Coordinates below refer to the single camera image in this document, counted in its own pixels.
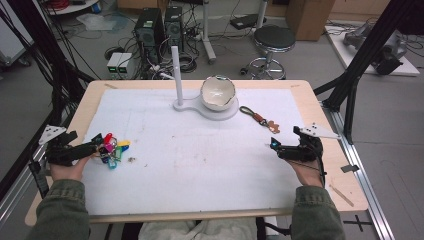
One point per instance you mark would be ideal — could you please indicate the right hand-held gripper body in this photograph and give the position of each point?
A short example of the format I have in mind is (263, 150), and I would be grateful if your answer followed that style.
(300, 152)

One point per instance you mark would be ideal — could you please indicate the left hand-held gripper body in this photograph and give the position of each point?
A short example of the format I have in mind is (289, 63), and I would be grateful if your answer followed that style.
(61, 154)

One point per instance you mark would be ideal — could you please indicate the bunch of colourful key tags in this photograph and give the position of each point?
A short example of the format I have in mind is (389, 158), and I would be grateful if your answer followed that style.
(113, 150)

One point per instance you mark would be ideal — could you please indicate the white stand with pole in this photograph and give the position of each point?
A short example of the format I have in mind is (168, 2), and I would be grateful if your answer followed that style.
(178, 83)

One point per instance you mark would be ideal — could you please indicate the person's left hand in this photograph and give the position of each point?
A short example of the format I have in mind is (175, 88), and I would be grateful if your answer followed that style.
(68, 171)

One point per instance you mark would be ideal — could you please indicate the person's right hand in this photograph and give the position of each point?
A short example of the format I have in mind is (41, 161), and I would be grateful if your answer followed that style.
(308, 173)

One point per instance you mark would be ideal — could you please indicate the black tape piece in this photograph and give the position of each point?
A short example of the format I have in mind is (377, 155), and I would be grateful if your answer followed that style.
(350, 168)

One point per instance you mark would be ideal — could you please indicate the thin wooden stick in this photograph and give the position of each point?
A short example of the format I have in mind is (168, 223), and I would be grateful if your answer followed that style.
(341, 195)

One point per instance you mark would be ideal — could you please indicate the white power supply unit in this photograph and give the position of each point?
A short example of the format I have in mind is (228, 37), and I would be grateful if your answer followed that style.
(113, 65)
(126, 65)

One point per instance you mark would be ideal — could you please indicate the white cracked-rim bowl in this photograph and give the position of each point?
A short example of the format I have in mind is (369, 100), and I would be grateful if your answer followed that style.
(218, 95)

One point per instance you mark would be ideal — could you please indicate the white table mat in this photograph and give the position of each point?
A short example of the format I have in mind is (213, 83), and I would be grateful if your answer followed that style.
(200, 160)

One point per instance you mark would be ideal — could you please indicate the black round stool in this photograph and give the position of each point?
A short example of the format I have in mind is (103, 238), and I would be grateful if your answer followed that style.
(274, 38)

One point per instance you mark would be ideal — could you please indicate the white board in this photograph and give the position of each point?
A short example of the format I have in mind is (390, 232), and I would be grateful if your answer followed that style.
(340, 50)

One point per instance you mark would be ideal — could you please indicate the person's lap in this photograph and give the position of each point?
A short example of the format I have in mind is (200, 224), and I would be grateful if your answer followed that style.
(200, 231)

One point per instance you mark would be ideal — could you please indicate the clear plastic sheet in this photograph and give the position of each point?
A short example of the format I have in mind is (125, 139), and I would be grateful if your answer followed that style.
(96, 22)

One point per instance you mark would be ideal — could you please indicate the black computer tower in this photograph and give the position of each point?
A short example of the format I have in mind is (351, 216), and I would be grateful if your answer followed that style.
(173, 28)
(148, 33)

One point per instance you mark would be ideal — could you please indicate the white cabinet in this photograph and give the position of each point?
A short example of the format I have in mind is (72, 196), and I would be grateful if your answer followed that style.
(10, 40)

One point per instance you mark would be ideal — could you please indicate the black flat device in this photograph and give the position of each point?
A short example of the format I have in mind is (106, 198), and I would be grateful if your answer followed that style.
(245, 21)

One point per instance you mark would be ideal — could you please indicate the white table leg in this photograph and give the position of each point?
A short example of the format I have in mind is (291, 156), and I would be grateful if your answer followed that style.
(208, 36)
(261, 13)

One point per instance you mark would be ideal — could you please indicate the grey device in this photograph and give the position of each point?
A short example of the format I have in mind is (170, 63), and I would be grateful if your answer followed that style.
(356, 35)

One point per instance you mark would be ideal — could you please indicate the cardboard box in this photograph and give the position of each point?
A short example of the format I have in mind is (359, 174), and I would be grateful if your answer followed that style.
(310, 18)

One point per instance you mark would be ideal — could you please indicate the white round table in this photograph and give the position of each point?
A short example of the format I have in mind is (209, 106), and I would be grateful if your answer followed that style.
(71, 8)

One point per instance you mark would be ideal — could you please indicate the aluminium rail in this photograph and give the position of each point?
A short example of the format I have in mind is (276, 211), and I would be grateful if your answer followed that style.
(13, 206)
(366, 186)

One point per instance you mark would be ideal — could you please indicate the black metal frame post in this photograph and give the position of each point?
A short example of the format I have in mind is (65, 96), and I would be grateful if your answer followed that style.
(363, 56)
(40, 60)

